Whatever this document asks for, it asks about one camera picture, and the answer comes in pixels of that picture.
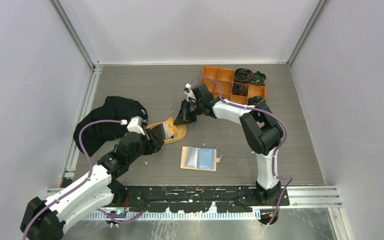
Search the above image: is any dark rolled tie middle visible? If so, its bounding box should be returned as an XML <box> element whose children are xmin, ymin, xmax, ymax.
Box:
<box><xmin>232</xmin><ymin>82</ymin><xmax>249</xmax><ymax>97</ymax></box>

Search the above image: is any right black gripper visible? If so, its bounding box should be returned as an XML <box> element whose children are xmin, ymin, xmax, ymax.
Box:
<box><xmin>174</xmin><ymin>99</ymin><xmax>204</xmax><ymax>126</ymax></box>

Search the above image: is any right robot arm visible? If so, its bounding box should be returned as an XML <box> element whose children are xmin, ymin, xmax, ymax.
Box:
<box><xmin>174</xmin><ymin>83</ymin><xmax>284</xmax><ymax>206</ymax></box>

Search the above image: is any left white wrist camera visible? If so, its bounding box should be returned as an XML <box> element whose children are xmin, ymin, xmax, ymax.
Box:
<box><xmin>127</xmin><ymin>116</ymin><xmax>145</xmax><ymax>135</ymax></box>

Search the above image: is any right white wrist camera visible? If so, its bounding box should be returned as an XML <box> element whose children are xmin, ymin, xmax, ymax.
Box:
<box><xmin>184</xmin><ymin>83</ymin><xmax>196</xmax><ymax>103</ymax></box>

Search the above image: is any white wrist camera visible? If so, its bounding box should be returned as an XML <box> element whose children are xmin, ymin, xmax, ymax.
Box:
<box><xmin>127</xmin><ymin>116</ymin><xmax>145</xmax><ymax>135</ymax></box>
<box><xmin>184</xmin><ymin>83</ymin><xmax>196</xmax><ymax>103</ymax></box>

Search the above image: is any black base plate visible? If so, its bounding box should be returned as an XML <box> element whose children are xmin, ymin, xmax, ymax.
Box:
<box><xmin>107</xmin><ymin>185</ymin><xmax>290</xmax><ymax>213</ymax></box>

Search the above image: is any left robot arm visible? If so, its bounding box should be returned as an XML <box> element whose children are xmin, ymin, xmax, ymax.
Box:
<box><xmin>20</xmin><ymin>128</ymin><xmax>164</xmax><ymax>240</ymax></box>

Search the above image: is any orange compartment organizer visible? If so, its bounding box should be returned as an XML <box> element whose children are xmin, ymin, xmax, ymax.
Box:
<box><xmin>200</xmin><ymin>66</ymin><xmax>266</xmax><ymax>105</ymax></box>

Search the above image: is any black cloth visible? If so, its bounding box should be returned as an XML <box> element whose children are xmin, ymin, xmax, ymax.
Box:
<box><xmin>73</xmin><ymin>96</ymin><xmax>148</xmax><ymax>156</ymax></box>

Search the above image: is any yellow oval tray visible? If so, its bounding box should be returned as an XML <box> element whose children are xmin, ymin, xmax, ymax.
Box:
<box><xmin>154</xmin><ymin>122</ymin><xmax>186</xmax><ymax>145</ymax></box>

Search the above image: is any green patterned rolled tie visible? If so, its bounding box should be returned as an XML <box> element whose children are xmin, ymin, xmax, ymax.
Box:
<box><xmin>251</xmin><ymin>71</ymin><xmax>267</xmax><ymax>87</ymax></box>

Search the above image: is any orange credit card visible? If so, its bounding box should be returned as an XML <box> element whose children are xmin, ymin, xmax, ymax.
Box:
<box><xmin>162</xmin><ymin>117</ymin><xmax>177</xmax><ymax>140</ymax></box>

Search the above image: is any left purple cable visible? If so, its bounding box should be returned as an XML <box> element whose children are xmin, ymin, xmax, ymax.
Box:
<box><xmin>22</xmin><ymin>119</ymin><xmax>146</xmax><ymax>240</ymax></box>

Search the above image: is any dark rolled tie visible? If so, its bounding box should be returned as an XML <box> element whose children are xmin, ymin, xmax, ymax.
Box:
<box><xmin>232</xmin><ymin>82</ymin><xmax>249</xmax><ymax>97</ymax></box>
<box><xmin>234</xmin><ymin>68</ymin><xmax>255</xmax><ymax>84</ymax></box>

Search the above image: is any dark rolled tie top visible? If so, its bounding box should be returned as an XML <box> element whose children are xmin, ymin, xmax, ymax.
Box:
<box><xmin>234</xmin><ymin>68</ymin><xmax>255</xmax><ymax>84</ymax></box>

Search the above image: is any beige leather card holder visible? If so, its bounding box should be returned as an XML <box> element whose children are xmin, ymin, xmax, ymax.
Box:
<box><xmin>180</xmin><ymin>146</ymin><xmax>222</xmax><ymax>172</ymax></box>

